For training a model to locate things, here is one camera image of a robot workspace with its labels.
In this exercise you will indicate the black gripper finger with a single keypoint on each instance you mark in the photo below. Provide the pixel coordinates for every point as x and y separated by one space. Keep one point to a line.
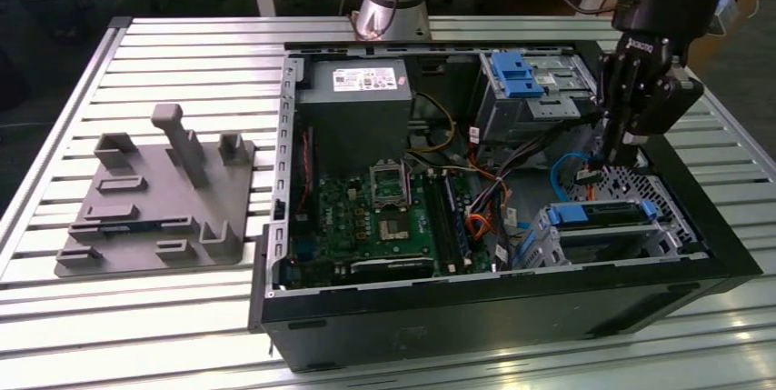
667 103
614 99

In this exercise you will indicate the hard disk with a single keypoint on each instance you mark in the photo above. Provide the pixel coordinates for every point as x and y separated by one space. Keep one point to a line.
606 212

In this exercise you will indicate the metal disk bay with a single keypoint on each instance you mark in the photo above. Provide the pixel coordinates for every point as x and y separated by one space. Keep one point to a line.
660 235

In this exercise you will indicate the black RAM slot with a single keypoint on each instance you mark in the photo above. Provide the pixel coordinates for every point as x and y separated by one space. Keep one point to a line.
466 222
458 222
447 222
438 222

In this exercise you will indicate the metal drive cage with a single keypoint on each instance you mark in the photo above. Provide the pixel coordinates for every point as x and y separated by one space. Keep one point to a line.
546 108

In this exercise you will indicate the small blue drive latch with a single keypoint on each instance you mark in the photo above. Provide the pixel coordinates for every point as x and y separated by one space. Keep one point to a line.
531 89

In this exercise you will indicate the large blue drive latch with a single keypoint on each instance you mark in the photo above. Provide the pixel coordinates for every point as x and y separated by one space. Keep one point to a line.
510 65

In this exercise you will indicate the grey power supply unit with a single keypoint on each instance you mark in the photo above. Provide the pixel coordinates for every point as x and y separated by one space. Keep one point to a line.
351 126

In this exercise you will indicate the black graphics card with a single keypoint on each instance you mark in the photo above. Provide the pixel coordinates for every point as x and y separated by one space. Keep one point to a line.
394 267

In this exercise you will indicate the green motherboard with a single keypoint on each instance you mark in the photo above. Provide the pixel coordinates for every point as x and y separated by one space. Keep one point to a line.
339 226

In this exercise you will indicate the black open PC case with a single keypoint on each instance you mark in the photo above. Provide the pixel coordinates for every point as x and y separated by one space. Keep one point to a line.
486 331

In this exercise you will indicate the grey parts rack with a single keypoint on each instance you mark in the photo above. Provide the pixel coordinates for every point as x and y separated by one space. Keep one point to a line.
151 208

